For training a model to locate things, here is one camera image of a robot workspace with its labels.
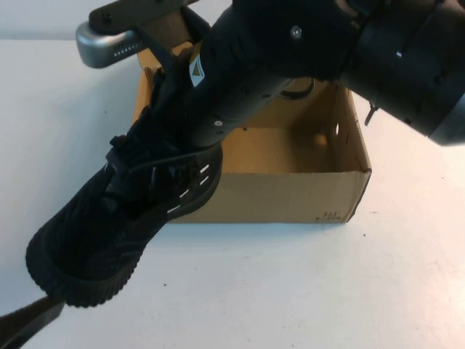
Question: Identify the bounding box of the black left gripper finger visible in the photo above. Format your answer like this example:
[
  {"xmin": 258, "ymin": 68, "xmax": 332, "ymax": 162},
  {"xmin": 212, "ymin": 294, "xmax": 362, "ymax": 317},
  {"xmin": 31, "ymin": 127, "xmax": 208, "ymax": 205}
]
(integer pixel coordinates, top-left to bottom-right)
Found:
[
  {"xmin": 0, "ymin": 300, "xmax": 65, "ymax": 349},
  {"xmin": 0, "ymin": 294, "xmax": 54, "ymax": 330}
]

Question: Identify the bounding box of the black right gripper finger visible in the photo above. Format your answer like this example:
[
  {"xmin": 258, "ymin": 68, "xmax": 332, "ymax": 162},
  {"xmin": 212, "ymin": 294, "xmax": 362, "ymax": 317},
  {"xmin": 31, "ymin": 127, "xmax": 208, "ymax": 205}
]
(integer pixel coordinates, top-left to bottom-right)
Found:
[{"xmin": 104, "ymin": 150, "xmax": 132, "ymax": 196}]

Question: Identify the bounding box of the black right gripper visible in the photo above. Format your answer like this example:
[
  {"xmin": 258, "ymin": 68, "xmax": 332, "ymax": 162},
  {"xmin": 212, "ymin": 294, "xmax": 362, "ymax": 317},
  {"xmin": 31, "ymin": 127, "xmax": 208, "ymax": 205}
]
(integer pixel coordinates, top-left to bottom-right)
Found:
[{"xmin": 136, "ymin": 7, "xmax": 210, "ymax": 145}]

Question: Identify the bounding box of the black knit sneaker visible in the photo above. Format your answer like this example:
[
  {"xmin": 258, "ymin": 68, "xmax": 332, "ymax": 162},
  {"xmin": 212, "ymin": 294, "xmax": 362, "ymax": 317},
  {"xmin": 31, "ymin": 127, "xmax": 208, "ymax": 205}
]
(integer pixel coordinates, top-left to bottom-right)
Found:
[{"xmin": 25, "ymin": 71, "xmax": 223, "ymax": 308}]

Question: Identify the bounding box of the brown cardboard shoe box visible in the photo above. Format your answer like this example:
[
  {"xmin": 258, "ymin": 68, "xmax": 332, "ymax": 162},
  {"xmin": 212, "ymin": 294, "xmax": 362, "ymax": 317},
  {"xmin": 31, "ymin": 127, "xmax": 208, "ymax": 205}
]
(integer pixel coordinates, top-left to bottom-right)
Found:
[{"xmin": 132, "ymin": 39, "xmax": 372, "ymax": 225}]

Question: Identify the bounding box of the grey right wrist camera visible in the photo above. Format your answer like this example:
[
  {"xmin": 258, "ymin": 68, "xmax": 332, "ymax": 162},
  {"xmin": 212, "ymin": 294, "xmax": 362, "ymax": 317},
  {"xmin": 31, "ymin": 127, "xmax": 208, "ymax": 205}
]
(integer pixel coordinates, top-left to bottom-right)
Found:
[{"xmin": 75, "ymin": 0, "xmax": 190, "ymax": 70}]

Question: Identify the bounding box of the black cable tie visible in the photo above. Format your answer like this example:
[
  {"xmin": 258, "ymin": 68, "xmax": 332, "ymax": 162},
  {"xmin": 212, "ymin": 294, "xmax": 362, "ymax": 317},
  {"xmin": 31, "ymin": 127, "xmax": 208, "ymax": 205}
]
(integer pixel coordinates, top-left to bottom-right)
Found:
[{"xmin": 364, "ymin": 103, "xmax": 379, "ymax": 127}]

